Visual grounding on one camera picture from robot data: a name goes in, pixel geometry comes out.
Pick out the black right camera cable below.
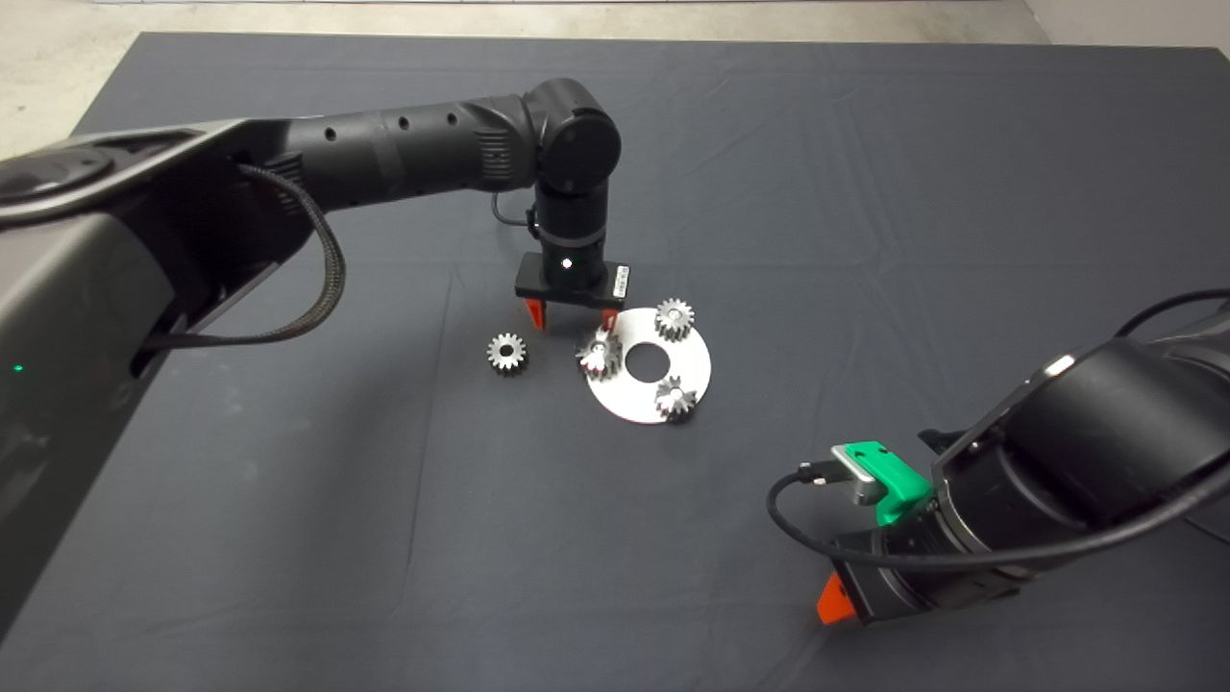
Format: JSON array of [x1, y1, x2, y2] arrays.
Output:
[[766, 459, 1230, 570]]

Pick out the dark grey table cloth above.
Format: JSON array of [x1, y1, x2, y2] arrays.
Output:
[[0, 32, 1230, 692]]

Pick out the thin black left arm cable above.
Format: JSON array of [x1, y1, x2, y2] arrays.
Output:
[[491, 190, 535, 229]]

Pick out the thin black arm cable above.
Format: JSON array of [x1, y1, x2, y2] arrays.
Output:
[[1115, 288, 1230, 339], [491, 190, 535, 229]]

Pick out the large steel gear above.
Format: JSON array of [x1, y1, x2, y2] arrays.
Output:
[[577, 327, 624, 379]]

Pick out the green right camera mount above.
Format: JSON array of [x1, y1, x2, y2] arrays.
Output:
[[846, 440, 933, 527]]

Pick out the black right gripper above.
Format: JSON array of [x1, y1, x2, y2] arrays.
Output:
[[817, 524, 1000, 628]]

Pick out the braided black left arm cable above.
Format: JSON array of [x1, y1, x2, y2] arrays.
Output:
[[144, 163, 347, 349]]

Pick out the round metal plate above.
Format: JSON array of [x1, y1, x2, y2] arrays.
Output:
[[584, 308, 713, 424]]

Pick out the small steel gear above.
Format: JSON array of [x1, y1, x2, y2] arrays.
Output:
[[654, 377, 698, 424], [654, 297, 696, 342], [486, 333, 529, 377]]

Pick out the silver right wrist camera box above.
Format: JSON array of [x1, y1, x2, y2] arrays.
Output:
[[831, 444, 890, 506]]

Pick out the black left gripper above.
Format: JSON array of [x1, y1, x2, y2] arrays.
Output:
[[514, 235, 631, 334]]

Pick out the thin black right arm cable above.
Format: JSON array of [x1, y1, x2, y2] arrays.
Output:
[[1115, 288, 1230, 339]]

